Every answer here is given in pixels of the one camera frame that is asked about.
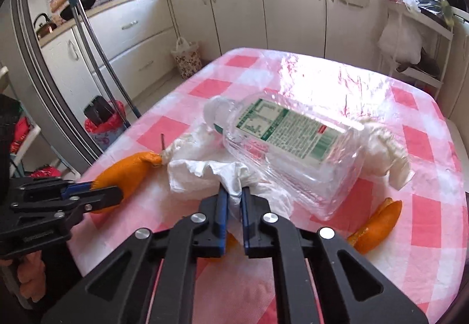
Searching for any white tissue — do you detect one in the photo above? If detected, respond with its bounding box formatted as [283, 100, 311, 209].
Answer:
[358, 118, 415, 191]
[162, 123, 293, 218]

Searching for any person's left hand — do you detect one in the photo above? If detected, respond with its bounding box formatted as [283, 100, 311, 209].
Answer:
[18, 251, 46, 303]

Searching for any clear plastic bottle green label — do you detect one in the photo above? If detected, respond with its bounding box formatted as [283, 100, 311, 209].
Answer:
[203, 91, 369, 221]

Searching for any floral bin with red bag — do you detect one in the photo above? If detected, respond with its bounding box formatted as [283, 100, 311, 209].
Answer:
[84, 95, 125, 151]

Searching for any red white checkered tablecloth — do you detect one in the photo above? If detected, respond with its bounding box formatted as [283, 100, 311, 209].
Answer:
[68, 48, 468, 323]

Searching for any small orange peel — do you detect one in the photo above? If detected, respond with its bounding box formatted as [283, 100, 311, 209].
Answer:
[347, 198, 402, 255]

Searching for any white crumpled tissue on table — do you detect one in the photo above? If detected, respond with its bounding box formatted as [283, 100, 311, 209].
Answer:
[358, 118, 415, 191]

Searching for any copper kettle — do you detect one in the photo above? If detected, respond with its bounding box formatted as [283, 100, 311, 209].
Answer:
[33, 13, 57, 40]

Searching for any black frying pan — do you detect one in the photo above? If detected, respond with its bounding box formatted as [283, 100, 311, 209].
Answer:
[59, 0, 98, 22]

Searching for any white plastic bag on shelf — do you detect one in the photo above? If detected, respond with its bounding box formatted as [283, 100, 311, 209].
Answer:
[378, 11, 423, 64]

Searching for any white wire rack shelf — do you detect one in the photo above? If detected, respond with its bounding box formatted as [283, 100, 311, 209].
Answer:
[378, 0, 455, 98]

